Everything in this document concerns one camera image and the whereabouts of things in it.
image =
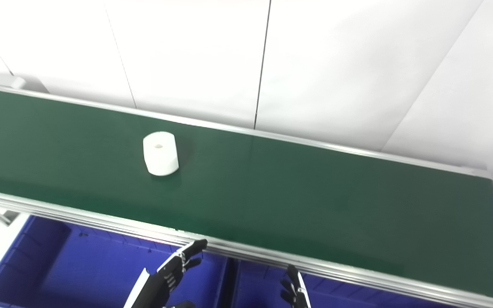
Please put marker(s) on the white and black left hand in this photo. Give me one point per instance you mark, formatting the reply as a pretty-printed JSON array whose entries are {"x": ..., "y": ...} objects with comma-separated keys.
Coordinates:
[{"x": 163, "y": 282}]

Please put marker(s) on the white cylindrical plastic part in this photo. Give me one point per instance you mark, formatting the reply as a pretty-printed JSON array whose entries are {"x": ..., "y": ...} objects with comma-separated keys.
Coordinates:
[{"x": 161, "y": 156}]

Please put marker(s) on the white and black right hand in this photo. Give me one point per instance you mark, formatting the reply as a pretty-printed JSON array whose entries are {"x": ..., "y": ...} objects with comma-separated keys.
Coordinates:
[{"x": 295, "y": 295}]

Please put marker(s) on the blue plastic bin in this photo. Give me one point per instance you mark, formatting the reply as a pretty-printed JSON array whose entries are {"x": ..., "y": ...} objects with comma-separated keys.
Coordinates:
[
  {"x": 255, "y": 286},
  {"x": 79, "y": 269}
]

